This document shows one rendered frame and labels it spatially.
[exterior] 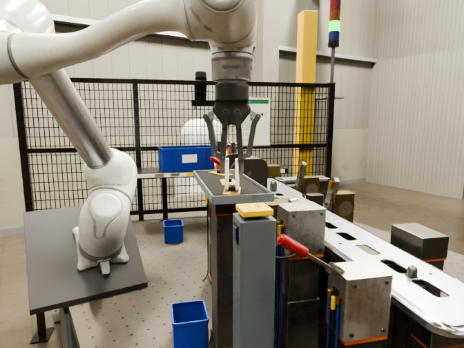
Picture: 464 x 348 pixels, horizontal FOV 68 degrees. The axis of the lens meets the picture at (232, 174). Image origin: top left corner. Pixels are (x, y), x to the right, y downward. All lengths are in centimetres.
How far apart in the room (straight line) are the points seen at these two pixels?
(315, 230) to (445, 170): 602
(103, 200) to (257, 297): 69
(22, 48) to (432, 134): 652
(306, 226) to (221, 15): 52
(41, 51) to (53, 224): 79
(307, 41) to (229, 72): 170
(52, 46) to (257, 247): 60
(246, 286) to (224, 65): 44
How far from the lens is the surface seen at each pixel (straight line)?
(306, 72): 238
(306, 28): 243
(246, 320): 72
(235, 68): 74
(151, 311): 125
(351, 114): 719
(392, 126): 729
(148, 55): 487
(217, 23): 59
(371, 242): 101
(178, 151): 193
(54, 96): 114
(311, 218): 86
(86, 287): 137
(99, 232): 122
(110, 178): 130
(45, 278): 139
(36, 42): 89
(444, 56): 693
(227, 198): 73
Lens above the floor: 133
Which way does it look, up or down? 9 degrees down
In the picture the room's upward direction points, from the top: straight up
